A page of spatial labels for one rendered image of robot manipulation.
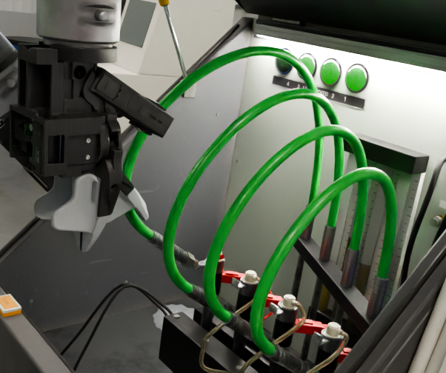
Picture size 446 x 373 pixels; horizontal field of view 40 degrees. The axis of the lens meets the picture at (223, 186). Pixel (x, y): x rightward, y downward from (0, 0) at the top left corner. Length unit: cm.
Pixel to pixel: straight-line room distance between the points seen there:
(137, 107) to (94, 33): 10
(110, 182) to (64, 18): 16
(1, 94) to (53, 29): 19
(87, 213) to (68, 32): 18
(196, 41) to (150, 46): 32
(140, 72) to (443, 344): 322
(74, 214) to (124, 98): 12
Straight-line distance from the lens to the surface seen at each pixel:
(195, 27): 390
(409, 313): 71
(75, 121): 56
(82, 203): 61
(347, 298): 89
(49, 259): 117
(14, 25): 804
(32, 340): 99
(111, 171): 59
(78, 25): 56
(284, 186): 121
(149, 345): 121
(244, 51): 86
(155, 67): 380
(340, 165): 94
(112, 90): 59
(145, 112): 62
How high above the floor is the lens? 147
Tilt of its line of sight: 17 degrees down
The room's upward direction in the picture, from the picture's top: 8 degrees clockwise
